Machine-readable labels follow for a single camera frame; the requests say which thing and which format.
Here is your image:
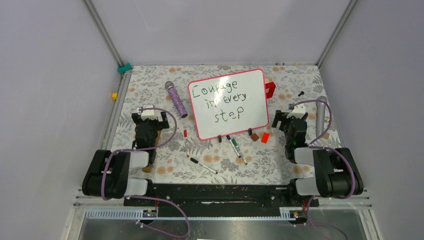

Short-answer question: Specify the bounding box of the white marker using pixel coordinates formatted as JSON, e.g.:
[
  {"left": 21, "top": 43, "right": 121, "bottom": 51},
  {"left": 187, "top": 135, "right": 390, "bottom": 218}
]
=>
[{"left": 190, "top": 157, "right": 218, "bottom": 175}]

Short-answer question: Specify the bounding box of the pink framed whiteboard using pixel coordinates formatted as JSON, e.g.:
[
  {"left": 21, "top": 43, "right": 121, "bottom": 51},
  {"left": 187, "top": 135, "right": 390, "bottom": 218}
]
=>
[{"left": 187, "top": 68, "right": 269, "bottom": 140}]

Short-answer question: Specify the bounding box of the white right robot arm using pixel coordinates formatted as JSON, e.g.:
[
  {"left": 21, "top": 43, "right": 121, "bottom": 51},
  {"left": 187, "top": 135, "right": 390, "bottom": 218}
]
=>
[{"left": 271, "top": 110, "right": 364, "bottom": 206}]

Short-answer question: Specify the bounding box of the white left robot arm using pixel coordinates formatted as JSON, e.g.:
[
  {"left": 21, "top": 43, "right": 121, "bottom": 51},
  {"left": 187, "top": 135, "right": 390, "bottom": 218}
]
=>
[{"left": 81, "top": 108, "right": 170, "bottom": 206}]

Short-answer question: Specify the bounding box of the red capped marker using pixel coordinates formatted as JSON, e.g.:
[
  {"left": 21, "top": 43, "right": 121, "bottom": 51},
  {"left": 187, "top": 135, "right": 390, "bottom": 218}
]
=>
[{"left": 183, "top": 129, "right": 190, "bottom": 157}]

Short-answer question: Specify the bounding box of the red rectangular block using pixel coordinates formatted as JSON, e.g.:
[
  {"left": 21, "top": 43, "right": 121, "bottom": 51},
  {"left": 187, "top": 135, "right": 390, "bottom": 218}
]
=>
[{"left": 261, "top": 132, "right": 270, "bottom": 144}]

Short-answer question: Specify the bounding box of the red lego brick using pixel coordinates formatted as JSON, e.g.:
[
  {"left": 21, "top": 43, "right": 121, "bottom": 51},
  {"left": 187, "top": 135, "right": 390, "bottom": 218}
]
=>
[{"left": 264, "top": 77, "right": 276, "bottom": 99}]

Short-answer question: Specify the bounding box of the brown wooden cylinder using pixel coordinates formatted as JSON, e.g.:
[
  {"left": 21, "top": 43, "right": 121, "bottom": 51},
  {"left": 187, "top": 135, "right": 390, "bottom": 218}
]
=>
[{"left": 250, "top": 133, "right": 259, "bottom": 142}]

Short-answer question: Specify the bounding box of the floral table mat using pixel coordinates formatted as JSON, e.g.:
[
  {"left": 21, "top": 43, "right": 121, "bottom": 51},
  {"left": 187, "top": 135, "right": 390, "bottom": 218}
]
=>
[{"left": 101, "top": 64, "right": 355, "bottom": 186}]

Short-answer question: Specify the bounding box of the teal clamp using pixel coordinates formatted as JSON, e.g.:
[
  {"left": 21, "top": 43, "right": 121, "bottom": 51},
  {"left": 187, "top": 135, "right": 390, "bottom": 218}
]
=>
[{"left": 117, "top": 63, "right": 133, "bottom": 74}]

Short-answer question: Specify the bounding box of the green capped marker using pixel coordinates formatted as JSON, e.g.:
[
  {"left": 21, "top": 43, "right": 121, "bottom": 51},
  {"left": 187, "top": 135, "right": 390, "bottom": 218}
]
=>
[{"left": 231, "top": 138, "right": 248, "bottom": 165}]

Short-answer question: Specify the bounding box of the blue capped marker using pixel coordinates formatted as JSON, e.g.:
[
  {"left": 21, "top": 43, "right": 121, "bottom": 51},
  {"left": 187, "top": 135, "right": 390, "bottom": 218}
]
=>
[{"left": 226, "top": 135, "right": 241, "bottom": 158}]

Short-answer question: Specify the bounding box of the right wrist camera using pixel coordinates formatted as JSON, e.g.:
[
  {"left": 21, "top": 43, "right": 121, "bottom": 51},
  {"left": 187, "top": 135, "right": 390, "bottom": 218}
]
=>
[{"left": 287, "top": 103, "right": 306, "bottom": 119}]

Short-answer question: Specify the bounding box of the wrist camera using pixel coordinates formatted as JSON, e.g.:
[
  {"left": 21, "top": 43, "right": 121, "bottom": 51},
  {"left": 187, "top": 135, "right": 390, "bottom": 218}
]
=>
[
  {"left": 137, "top": 104, "right": 158, "bottom": 121},
  {"left": 287, "top": 103, "right": 306, "bottom": 119}
]

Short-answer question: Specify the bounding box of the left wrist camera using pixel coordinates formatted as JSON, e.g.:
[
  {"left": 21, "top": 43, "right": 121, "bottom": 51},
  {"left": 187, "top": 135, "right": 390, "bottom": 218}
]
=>
[{"left": 137, "top": 104, "right": 158, "bottom": 121}]

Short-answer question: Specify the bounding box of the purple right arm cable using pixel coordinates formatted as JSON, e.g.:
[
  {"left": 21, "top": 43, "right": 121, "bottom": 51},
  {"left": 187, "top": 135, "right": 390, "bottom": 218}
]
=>
[{"left": 288, "top": 99, "right": 357, "bottom": 240}]

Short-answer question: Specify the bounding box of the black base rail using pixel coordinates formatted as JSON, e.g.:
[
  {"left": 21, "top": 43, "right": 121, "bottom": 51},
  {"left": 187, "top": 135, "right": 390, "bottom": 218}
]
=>
[{"left": 123, "top": 182, "right": 310, "bottom": 218}]

